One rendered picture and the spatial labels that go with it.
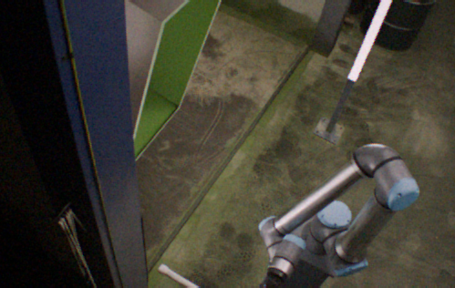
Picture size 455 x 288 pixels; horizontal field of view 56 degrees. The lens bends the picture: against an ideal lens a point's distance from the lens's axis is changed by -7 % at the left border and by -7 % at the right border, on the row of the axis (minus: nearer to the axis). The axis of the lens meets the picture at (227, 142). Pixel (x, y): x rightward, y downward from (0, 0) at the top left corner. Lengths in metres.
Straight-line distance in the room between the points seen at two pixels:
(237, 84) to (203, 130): 0.56
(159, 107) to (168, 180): 0.51
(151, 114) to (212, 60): 1.16
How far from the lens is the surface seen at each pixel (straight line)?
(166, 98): 2.89
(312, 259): 2.25
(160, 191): 3.00
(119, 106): 0.98
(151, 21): 1.63
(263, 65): 3.85
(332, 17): 3.94
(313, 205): 1.73
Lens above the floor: 2.63
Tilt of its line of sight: 53 degrees down
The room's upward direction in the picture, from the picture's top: 11 degrees clockwise
